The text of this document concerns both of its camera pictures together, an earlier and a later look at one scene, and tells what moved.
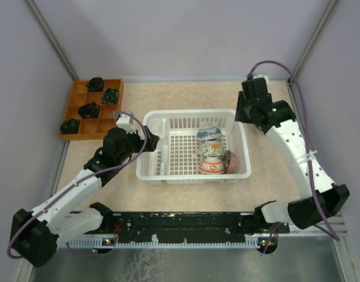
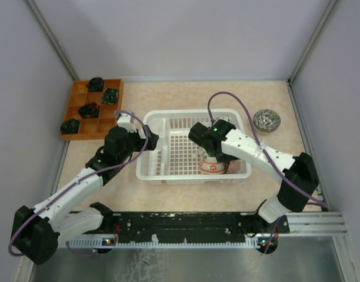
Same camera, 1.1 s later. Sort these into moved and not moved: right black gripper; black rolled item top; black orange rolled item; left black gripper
Moved: right black gripper
Not moved: black orange rolled item; left black gripper; black rolled item top
